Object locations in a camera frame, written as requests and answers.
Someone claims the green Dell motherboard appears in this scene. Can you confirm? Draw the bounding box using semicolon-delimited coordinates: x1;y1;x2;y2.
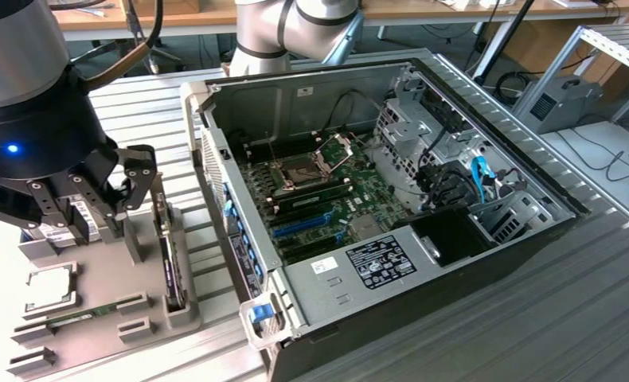
237;133;401;266

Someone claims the silver power supply with label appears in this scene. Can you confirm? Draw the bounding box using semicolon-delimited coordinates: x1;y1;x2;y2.
281;227;444;328

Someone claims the black plastic shroud box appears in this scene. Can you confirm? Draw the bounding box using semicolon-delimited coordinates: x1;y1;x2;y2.
409;208;500;268

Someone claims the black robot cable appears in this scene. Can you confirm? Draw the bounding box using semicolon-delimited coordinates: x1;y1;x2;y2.
83;0;166;89

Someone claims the metal disk bay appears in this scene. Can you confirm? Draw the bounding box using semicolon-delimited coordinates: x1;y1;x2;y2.
465;189;559;244

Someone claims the blue expansion slot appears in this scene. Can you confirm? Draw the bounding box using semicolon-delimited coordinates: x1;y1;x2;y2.
270;213;333;239

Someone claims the low-profile NVIDIA graphics card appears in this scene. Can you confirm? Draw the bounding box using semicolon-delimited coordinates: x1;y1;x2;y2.
153;193;189;314

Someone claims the coiled black cable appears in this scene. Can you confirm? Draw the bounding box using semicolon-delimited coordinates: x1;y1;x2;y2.
496;70;532;105

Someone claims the blue case latch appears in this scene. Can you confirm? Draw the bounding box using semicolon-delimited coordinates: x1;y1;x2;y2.
247;303;273;322

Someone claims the open black silver PC case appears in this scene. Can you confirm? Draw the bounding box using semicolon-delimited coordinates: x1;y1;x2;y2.
179;57;596;382

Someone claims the aluminium profile frame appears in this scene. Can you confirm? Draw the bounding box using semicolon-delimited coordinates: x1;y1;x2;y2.
513;22;629;124

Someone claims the hard disk in blue carrier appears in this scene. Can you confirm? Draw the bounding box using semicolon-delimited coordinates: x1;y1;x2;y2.
19;197;107;244

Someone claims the CPU socket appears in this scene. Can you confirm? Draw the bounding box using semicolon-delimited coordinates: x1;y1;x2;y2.
271;161;326;192

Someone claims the grey plastic parts rack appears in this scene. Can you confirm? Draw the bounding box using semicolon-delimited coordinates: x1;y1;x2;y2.
6;194;202;379

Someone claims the office chair base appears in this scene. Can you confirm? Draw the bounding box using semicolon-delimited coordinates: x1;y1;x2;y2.
70;37;189;76

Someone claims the loose black cable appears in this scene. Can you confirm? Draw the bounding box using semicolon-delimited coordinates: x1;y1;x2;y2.
556;127;629;200

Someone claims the black stand pole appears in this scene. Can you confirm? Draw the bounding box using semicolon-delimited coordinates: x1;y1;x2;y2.
481;0;539;79

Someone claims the grey controller box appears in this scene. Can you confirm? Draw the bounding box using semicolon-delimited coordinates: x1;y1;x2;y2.
527;76;605;135

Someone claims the black RAM stick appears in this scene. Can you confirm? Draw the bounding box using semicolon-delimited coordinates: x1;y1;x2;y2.
274;181;352;210

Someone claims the perforated metal drive cage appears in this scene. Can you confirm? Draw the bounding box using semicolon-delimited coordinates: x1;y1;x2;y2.
372;97;438;192

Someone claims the green RAM stick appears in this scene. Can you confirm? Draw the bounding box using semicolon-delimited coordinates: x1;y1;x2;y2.
46;304;122;329

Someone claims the blue SATA wire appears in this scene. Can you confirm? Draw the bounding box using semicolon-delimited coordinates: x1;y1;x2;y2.
470;155;494;206

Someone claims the black cable bundle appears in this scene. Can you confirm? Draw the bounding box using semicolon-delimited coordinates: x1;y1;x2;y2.
417;163;481;210

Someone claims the thin black wire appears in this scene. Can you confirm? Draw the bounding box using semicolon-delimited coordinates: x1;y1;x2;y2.
330;89;382;134

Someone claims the metal socket cover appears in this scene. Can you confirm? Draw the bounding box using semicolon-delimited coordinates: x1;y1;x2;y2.
314;133;364;170

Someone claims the silver CPU chip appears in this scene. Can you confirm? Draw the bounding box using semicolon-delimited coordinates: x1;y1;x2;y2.
24;272;76;314

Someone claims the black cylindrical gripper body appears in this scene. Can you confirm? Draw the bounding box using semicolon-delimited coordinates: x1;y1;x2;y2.
0;65;119;183

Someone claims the silver chipset heatsink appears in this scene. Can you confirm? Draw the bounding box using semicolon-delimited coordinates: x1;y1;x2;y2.
348;216;384;240

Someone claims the wooden desk with white frame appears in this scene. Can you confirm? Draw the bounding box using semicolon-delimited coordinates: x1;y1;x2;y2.
54;0;629;43

